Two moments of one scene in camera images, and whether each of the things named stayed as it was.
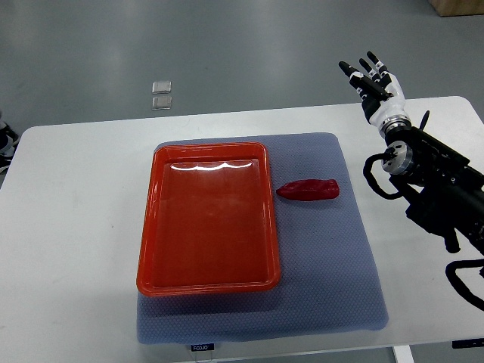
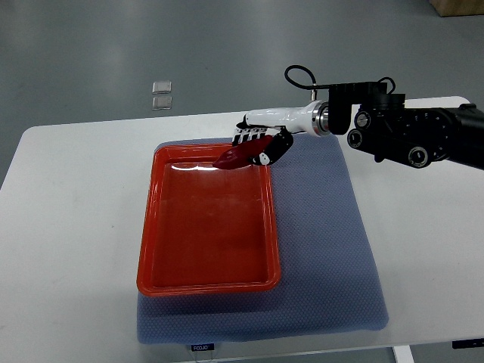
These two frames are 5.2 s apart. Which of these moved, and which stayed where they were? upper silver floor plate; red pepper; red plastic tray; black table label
Moved: red pepper
Stayed: upper silver floor plate; black table label; red plastic tray
